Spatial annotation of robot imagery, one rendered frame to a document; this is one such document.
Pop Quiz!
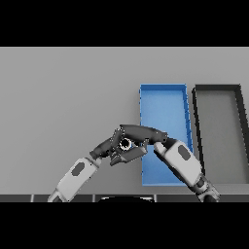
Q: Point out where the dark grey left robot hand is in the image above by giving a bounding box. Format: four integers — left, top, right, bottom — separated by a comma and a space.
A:
89, 127, 149, 167

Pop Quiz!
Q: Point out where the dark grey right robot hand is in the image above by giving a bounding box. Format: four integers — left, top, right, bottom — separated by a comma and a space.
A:
119, 124, 178, 151

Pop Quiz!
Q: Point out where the blue bin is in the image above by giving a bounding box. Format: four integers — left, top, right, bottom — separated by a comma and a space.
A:
138, 83, 195, 187

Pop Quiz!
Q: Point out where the dark grey bin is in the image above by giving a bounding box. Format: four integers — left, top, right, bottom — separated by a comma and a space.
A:
191, 84, 249, 186

